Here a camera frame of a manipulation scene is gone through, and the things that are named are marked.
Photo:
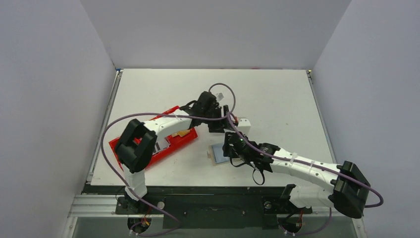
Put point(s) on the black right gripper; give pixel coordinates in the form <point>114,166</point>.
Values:
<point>231,149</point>

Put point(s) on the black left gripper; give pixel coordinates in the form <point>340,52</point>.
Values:
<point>221,125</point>

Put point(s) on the silver striped card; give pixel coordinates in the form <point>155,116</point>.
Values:
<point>161,145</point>

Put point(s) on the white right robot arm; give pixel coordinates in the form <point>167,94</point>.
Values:
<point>342,187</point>

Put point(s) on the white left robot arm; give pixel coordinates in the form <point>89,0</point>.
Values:
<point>137,143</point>

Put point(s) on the gold card in tray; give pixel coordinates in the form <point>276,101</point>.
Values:
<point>181,133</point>

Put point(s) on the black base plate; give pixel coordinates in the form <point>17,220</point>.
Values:
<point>206,207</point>

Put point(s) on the aluminium frame rail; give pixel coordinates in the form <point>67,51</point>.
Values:
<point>97,206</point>

